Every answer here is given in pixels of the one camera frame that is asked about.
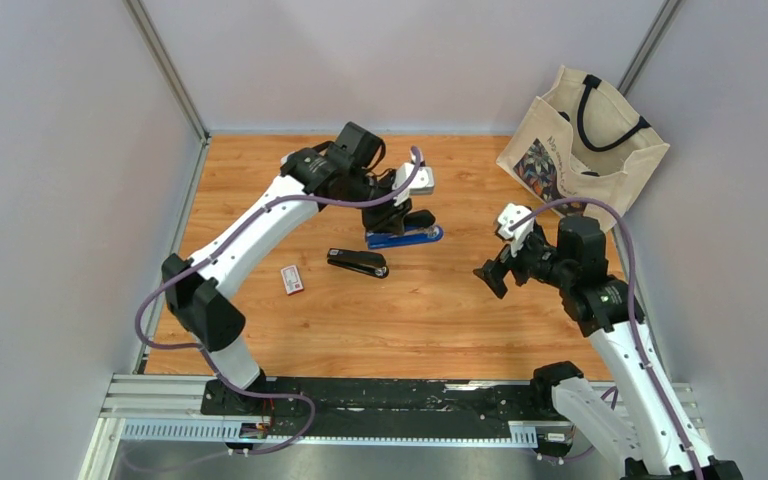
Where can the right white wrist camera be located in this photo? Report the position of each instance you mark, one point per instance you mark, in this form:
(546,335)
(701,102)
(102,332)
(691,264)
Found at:
(513,225)

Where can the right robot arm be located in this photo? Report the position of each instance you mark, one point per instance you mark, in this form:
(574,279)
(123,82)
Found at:
(656,439)

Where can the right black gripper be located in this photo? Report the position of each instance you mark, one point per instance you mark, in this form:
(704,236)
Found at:
(493,270)

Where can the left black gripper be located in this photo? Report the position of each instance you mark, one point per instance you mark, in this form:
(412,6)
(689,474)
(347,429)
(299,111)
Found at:
(390,219)

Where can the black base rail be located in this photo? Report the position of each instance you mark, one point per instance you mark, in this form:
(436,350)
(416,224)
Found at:
(385,408)

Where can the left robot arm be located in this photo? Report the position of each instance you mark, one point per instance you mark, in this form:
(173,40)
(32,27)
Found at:
(199,289)

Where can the white plastic bottle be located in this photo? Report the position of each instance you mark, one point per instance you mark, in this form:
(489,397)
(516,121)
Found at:
(285,161)

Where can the blue stapler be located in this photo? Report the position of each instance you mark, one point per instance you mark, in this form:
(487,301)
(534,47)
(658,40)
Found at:
(412,236)

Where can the beige canvas tote bag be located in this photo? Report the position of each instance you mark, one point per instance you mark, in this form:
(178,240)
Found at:
(584,142)

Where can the red white staple box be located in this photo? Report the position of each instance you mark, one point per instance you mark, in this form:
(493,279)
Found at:
(292,280)

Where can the black stapler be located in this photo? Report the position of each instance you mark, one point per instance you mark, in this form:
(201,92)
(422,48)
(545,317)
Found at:
(364,262)

